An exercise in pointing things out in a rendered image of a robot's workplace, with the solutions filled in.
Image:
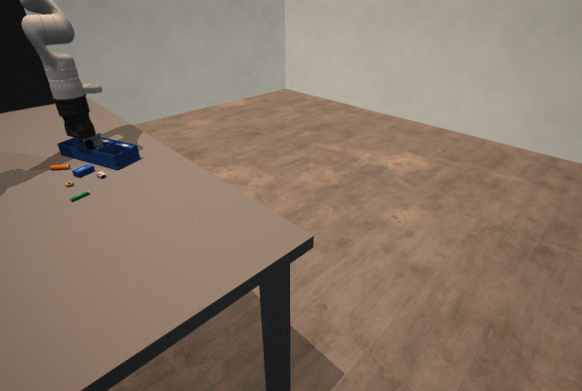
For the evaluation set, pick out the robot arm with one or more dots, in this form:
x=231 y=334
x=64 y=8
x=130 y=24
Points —
x=50 y=27

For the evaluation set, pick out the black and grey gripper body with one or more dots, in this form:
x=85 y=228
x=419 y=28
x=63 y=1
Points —
x=71 y=104

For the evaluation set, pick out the green aaa battery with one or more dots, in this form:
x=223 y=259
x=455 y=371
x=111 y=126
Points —
x=79 y=196

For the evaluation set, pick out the blue nine-volt battery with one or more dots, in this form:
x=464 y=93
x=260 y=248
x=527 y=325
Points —
x=83 y=170

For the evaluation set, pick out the blue rack of bins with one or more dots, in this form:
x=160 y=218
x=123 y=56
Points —
x=113 y=155

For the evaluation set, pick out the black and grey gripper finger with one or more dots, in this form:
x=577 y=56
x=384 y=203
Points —
x=97 y=140
x=88 y=144

